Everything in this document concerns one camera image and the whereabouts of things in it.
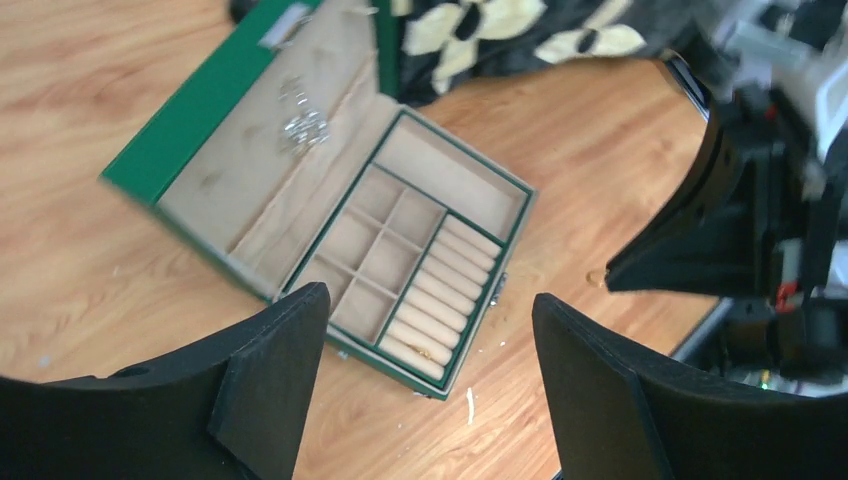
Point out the green jewelry tray insert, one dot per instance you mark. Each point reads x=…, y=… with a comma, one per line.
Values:
x=414, y=251

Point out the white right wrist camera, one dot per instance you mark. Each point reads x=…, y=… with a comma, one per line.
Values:
x=803, y=45

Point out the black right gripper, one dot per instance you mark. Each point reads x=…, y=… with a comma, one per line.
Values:
x=740, y=207

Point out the silver necklace jewelry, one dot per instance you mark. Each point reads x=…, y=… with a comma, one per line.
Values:
x=302, y=126

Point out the black floral plush blanket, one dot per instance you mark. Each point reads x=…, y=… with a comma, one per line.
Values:
x=442, y=44

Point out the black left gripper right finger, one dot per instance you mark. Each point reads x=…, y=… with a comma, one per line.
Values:
x=620, y=410

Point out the green jewelry box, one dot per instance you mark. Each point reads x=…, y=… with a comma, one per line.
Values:
x=208, y=164

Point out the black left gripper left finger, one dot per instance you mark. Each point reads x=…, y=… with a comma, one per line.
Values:
x=232, y=405

